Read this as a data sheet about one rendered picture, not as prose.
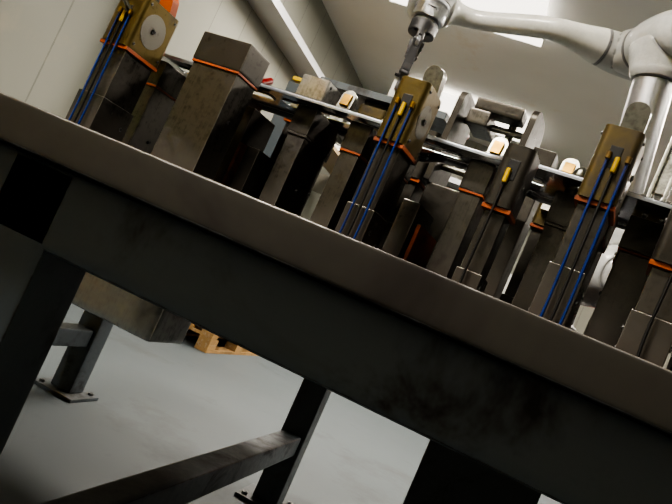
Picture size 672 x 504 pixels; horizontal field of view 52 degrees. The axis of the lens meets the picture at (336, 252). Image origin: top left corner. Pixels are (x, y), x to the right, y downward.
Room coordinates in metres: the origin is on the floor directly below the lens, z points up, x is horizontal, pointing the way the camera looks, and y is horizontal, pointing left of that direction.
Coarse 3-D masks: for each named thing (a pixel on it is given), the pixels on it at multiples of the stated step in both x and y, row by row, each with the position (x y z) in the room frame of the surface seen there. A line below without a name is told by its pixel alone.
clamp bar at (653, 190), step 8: (664, 160) 1.31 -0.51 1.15; (664, 168) 1.31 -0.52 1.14; (656, 176) 1.30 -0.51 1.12; (664, 176) 1.31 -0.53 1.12; (656, 184) 1.31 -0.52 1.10; (664, 184) 1.30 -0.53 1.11; (648, 192) 1.30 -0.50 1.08; (656, 192) 1.30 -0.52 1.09; (664, 192) 1.30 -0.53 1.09; (664, 200) 1.28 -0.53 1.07
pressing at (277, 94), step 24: (288, 96) 1.44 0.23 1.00; (336, 120) 1.45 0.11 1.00; (360, 120) 1.37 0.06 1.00; (432, 144) 1.32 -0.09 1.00; (456, 144) 1.22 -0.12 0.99; (552, 168) 1.13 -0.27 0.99; (528, 192) 1.34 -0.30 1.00; (552, 192) 1.28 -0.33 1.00; (624, 216) 1.23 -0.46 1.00; (648, 216) 1.17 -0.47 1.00
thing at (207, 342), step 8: (192, 328) 4.31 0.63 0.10; (200, 328) 4.79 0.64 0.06; (200, 336) 4.29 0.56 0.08; (208, 336) 4.27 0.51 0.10; (216, 336) 4.32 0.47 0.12; (200, 344) 4.28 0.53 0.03; (208, 344) 4.27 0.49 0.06; (216, 344) 4.37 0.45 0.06; (232, 344) 4.71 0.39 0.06; (208, 352) 4.30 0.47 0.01; (216, 352) 4.42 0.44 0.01; (224, 352) 4.54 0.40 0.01; (232, 352) 4.67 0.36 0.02; (240, 352) 4.81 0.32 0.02; (248, 352) 4.99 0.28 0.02
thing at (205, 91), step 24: (216, 48) 1.32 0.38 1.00; (240, 48) 1.30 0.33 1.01; (192, 72) 1.34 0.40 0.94; (216, 72) 1.32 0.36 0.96; (240, 72) 1.30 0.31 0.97; (264, 72) 1.36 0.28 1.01; (192, 96) 1.33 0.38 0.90; (216, 96) 1.31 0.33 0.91; (240, 96) 1.33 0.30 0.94; (168, 120) 1.34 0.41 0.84; (192, 120) 1.32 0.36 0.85; (216, 120) 1.30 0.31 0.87; (240, 120) 1.36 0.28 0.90; (168, 144) 1.33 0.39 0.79; (192, 144) 1.31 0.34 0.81; (216, 144) 1.33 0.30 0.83; (192, 168) 1.30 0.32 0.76; (216, 168) 1.36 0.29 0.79
